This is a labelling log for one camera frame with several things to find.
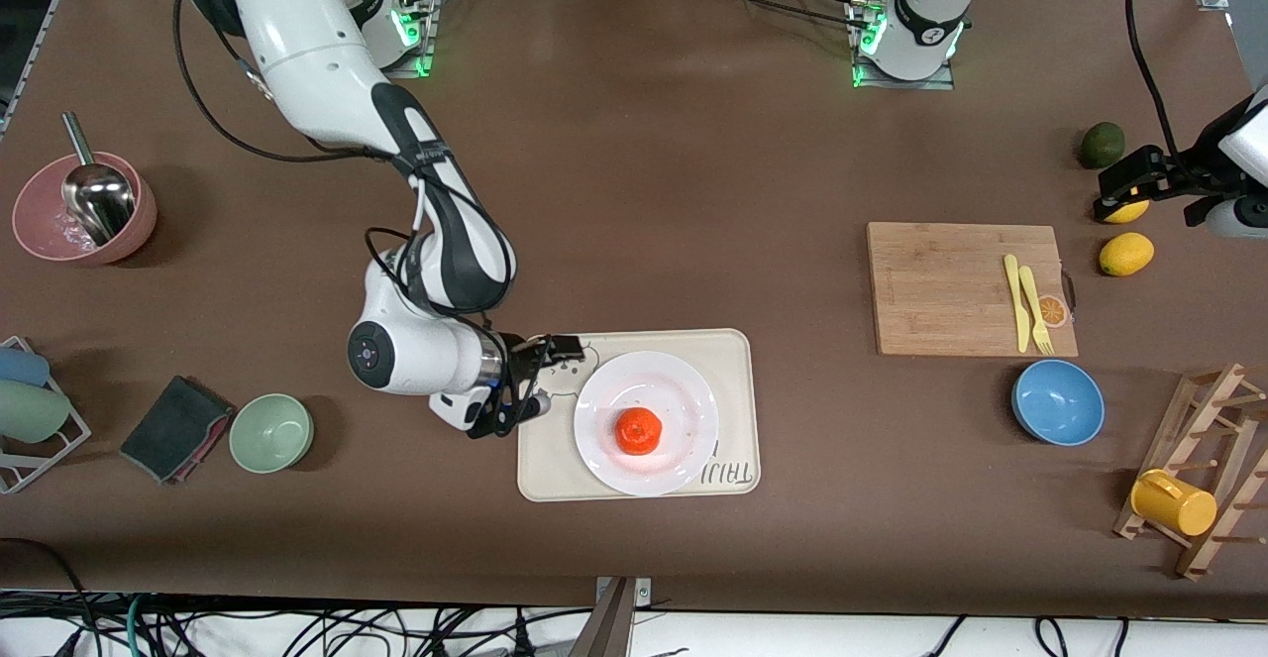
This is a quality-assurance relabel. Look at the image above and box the wooden peg drying rack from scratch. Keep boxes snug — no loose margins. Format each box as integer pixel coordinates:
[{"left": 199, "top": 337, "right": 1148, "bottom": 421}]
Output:
[{"left": 1112, "top": 364, "right": 1268, "bottom": 581}]

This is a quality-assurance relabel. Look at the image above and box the metal camera pole bracket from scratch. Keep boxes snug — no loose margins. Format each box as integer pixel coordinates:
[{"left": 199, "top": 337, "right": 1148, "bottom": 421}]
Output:
[{"left": 568, "top": 577, "right": 653, "bottom": 657}]

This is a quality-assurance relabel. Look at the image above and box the orange mandarin fruit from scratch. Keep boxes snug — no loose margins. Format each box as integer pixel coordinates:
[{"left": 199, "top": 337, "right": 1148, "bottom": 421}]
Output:
[{"left": 613, "top": 406, "right": 665, "bottom": 456}]

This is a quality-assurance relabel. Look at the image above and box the dark green avocado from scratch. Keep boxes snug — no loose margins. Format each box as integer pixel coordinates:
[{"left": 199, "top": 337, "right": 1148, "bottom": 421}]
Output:
[{"left": 1079, "top": 122, "right": 1127, "bottom": 170}]

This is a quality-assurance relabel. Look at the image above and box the blue bowl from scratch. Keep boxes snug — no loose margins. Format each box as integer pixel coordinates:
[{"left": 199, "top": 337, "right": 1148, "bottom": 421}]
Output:
[{"left": 1011, "top": 359, "right": 1107, "bottom": 447}]

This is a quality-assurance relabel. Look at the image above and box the white round plate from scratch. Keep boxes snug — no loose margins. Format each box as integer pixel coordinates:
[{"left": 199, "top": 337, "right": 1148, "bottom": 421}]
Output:
[{"left": 574, "top": 351, "right": 720, "bottom": 497}]

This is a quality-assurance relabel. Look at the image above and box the pink bowl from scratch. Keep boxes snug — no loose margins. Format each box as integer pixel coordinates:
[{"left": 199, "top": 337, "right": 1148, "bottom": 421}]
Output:
[{"left": 12, "top": 152, "right": 158, "bottom": 266}]

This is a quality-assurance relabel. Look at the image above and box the bamboo cutting board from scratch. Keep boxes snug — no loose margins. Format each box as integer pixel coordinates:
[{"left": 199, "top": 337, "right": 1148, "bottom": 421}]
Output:
[{"left": 867, "top": 222, "right": 1080, "bottom": 359}]

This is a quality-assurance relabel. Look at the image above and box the metal scoop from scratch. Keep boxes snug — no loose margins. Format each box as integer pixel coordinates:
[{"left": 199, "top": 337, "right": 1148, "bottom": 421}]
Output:
[{"left": 61, "top": 112, "right": 138, "bottom": 248}]

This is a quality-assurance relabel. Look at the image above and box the yellow plastic knife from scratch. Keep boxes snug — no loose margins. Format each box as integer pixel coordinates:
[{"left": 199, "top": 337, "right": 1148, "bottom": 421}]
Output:
[{"left": 1004, "top": 255, "right": 1031, "bottom": 354}]

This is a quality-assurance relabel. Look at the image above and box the pale green bowl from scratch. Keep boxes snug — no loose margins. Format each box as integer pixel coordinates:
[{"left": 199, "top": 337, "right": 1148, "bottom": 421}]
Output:
[{"left": 229, "top": 393, "right": 315, "bottom": 475}]

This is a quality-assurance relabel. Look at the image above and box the pale green cup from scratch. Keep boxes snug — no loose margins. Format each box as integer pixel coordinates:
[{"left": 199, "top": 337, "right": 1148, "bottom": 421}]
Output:
[{"left": 0, "top": 380, "right": 72, "bottom": 444}]

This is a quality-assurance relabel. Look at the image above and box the cream tray with bear print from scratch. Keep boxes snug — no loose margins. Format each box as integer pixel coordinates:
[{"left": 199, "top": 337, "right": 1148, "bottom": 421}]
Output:
[{"left": 516, "top": 328, "right": 762, "bottom": 503}]

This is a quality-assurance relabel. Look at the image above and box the yellow plastic fork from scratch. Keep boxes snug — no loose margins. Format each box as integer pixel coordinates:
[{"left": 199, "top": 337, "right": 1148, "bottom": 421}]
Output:
[{"left": 1018, "top": 266, "right": 1055, "bottom": 356}]

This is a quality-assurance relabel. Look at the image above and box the light blue cup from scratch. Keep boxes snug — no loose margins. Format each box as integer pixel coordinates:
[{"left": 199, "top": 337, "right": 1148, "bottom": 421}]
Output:
[{"left": 0, "top": 346, "right": 51, "bottom": 387}]

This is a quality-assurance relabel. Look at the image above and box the white wire cup rack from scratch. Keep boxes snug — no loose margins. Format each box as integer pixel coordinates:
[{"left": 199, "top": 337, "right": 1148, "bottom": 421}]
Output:
[{"left": 0, "top": 336, "right": 92, "bottom": 495}]

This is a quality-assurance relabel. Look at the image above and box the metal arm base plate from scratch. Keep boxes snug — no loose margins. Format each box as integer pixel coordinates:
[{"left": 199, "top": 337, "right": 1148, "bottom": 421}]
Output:
[
  {"left": 381, "top": 0, "right": 439, "bottom": 78},
  {"left": 847, "top": 0, "right": 957, "bottom": 91}
]

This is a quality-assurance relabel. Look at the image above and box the dark grey folded cloth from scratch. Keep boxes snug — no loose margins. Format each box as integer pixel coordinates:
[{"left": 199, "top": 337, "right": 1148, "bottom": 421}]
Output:
[{"left": 120, "top": 375, "right": 235, "bottom": 486}]

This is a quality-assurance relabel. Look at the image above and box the yellow mug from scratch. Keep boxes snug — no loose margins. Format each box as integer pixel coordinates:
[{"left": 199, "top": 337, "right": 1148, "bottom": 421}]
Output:
[{"left": 1130, "top": 469, "right": 1218, "bottom": 538}]

